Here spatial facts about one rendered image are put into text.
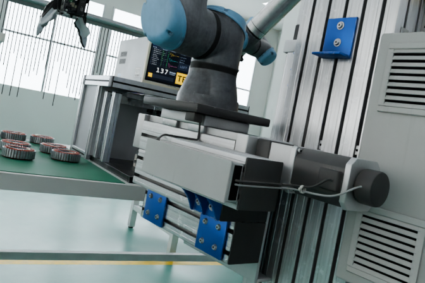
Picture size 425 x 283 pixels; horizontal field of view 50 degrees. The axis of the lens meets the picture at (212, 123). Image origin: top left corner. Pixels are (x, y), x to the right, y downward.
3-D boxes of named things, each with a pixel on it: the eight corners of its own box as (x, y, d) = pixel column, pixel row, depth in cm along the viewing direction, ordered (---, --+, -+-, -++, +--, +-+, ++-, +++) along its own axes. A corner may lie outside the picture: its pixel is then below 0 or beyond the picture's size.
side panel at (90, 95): (92, 160, 197) (105, 86, 197) (85, 159, 196) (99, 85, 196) (75, 150, 221) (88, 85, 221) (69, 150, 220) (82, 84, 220)
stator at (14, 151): (2, 158, 155) (5, 147, 155) (-2, 153, 164) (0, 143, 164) (36, 162, 161) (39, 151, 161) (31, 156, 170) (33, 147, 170)
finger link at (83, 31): (90, 48, 136) (78, 18, 133) (81, 48, 141) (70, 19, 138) (98, 44, 138) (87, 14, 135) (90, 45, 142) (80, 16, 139)
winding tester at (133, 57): (227, 102, 214) (236, 59, 214) (141, 82, 191) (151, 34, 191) (189, 98, 247) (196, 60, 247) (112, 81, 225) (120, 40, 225)
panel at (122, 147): (217, 172, 229) (229, 113, 229) (88, 155, 195) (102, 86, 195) (216, 171, 230) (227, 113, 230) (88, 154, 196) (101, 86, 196)
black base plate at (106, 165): (273, 198, 189) (274, 192, 189) (128, 182, 155) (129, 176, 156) (215, 175, 229) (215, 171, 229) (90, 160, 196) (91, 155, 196)
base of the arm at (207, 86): (250, 115, 109) (258, 74, 109) (201, 104, 100) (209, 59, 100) (210, 109, 121) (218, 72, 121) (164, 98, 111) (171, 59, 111)
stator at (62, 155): (45, 158, 174) (47, 148, 174) (57, 156, 185) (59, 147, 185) (73, 163, 173) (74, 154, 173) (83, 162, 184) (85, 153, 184)
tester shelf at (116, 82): (248, 115, 217) (250, 106, 217) (111, 86, 182) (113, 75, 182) (202, 109, 255) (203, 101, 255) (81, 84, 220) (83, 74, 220)
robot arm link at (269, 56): (252, 62, 170) (238, 42, 175) (267, 69, 179) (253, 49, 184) (267, 48, 166) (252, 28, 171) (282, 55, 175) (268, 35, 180)
